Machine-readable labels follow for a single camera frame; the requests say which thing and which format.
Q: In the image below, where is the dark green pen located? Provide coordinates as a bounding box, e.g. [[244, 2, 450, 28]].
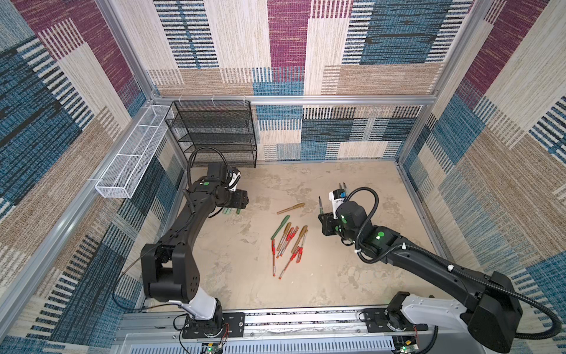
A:
[[318, 196, 324, 215], [271, 215, 290, 240]]

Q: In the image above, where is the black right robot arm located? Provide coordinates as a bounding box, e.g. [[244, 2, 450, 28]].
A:
[[361, 224, 523, 353]]

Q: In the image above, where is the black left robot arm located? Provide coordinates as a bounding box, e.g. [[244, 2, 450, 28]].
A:
[[141, 162, 249, 321]]

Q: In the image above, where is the brown pen right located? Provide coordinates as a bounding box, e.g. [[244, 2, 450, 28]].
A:
[[292, 225, 308, 254]]

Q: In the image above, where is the brown pen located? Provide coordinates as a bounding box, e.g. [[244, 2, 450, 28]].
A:
[[292, 225, 308, 254], [276, 222, 292, 252]]

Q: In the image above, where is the brown pen middle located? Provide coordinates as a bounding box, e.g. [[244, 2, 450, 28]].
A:
[[276, 222, 292, 252]]

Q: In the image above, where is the red gel pen short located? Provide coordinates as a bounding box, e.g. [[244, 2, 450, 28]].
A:
[[296, 246, 304, 263]]

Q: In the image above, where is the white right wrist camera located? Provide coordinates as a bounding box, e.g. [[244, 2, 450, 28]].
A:
[[329, 188, 346, 219]]

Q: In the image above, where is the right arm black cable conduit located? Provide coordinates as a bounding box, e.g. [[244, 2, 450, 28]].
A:
[[344, 186, 563, 341]]

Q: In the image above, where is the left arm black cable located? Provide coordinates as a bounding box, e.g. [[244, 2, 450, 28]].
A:
[[186, 146, 230, 191]]

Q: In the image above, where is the black wire mesh shelf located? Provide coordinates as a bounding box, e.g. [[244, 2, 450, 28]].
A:
[[165, 100, 258, 168]]

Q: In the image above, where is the aluminium mounting rail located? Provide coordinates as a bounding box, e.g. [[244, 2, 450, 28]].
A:
[[111, 305, 483, 353]]

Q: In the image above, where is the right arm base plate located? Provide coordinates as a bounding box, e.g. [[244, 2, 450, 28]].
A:
[[358, 307, 429, 333]]

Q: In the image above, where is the white wire mesh basket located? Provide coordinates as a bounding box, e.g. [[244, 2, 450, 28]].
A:
[[95, 106, 169, 199]]

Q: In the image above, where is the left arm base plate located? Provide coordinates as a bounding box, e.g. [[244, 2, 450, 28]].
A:
[[181, 312, 246, 339]]

